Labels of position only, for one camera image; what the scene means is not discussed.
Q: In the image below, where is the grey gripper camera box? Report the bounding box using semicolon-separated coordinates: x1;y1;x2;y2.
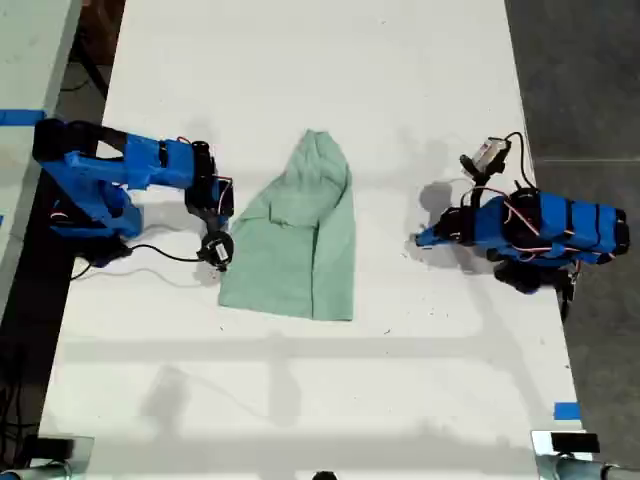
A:
459;136;512;177

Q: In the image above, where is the metal table clamp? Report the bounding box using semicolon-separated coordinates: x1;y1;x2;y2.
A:
0;434;96;480
530;429;640;480

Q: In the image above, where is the black camera stalk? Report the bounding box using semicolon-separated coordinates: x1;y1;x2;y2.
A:
191;206;230;239
465;169;495;209

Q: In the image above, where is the white side table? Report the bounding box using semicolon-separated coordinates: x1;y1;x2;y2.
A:
0;0;84;321

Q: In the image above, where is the pale green T-shirt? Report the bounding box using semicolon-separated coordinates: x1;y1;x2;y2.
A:
217;128;357;324

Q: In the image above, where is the long blue tape strip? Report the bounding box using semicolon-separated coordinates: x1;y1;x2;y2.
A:
0;108;47;127

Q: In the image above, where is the short blue tape strip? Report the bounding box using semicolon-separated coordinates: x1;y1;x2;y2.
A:
553;401;583;422

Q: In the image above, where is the black floor cable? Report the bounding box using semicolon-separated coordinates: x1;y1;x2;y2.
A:
59;47;110;97

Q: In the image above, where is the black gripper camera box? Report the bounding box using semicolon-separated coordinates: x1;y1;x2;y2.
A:
196;230;236;273

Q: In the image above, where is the small black box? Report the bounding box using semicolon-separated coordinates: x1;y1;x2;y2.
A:
549;432;601;454
35;436;77;460

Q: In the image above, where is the black camera cable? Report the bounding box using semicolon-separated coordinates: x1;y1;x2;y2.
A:
69;243;206;281
501;131;539;192

